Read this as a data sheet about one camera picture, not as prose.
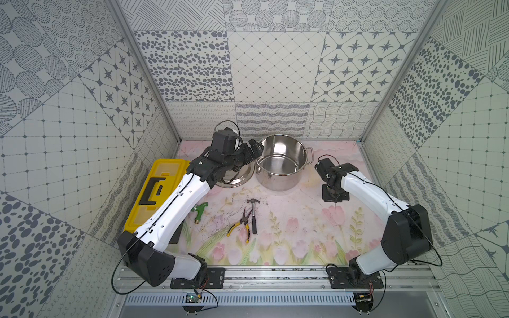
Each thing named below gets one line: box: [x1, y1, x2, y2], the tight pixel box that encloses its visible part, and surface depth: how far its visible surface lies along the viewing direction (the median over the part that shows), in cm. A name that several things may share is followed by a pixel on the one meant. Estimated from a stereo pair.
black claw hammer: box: [245, 198, 261, 235], surface depth 90 cm
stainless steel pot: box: [255, 133, 315, 192], surface depth 100 cm
